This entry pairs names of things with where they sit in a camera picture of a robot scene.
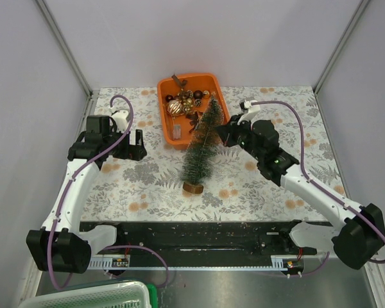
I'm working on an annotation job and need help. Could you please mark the large gold striped bauble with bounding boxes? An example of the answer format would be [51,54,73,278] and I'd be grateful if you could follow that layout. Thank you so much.
[166,99,184,117]

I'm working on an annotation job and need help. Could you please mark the dark brown bauble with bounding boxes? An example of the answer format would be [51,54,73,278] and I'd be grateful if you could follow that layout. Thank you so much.
[193,90,203,99]

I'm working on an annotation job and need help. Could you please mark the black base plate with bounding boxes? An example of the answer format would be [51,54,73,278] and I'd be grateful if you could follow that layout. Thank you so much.
[76,219,321,268]

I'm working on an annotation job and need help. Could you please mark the purple cable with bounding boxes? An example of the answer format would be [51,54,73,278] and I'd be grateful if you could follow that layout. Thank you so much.
[250,99,385,278]
[46,94,170,291]

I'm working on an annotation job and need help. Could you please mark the white slotted cable duct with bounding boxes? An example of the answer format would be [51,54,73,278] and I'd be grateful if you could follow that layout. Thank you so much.
[87,253,287,271]

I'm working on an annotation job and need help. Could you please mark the white plastic basket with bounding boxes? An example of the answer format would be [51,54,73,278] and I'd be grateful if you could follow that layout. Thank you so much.
[20,281,151,308]

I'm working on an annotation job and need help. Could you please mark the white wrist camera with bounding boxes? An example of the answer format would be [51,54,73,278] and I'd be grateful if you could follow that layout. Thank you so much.
[237,99,261,124]
[111,110,130,132]

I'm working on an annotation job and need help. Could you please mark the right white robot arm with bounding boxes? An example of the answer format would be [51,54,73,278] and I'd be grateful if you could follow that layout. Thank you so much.
[216,115,385,270]

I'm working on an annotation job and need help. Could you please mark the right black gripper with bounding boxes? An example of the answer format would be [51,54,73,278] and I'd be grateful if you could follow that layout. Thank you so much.
[214,114,263,161]

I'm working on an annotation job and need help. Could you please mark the orange plastic bin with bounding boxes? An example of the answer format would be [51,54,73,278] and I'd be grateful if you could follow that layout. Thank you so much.
[157,73,230,150]

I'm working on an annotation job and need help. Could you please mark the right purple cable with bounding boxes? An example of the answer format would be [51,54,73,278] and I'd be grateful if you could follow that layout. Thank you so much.
[250,99,385,278]

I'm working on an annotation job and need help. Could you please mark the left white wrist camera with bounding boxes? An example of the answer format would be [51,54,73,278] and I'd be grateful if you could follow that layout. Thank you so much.
[111,110,130,132]

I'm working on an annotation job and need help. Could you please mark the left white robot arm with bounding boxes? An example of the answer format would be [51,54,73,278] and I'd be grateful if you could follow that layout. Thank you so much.
[26,111,147,273]

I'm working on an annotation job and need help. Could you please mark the floral patterned table mat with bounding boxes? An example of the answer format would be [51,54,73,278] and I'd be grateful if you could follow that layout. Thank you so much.
[81,86,344,221]

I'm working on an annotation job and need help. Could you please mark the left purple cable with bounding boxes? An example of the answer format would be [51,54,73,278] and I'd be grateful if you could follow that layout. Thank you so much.
[46,94,170,291]

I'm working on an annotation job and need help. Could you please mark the small green christmas tree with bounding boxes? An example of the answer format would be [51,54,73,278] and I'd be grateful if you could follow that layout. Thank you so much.
[180,96,224,194]

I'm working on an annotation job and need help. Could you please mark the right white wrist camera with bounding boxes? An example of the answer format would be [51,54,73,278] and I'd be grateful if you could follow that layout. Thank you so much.
[237,99,261,124]

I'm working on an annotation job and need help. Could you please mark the brown ribbon bow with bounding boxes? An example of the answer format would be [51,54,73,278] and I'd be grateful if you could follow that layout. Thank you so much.
[186,112,203,133]

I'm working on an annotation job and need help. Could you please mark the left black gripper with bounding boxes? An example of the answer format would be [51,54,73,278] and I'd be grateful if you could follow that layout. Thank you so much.
[104,125,146,160]

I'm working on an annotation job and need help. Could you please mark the green plastic basket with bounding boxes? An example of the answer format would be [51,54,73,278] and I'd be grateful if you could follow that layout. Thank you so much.
[146,284,158,308]

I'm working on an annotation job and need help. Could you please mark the clear led battery box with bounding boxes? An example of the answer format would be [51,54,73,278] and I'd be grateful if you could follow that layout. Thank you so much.
[173,124,182,140]

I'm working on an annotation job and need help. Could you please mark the brown ribbon on rim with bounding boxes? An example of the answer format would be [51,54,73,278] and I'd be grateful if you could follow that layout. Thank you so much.
[171,74,187,89]

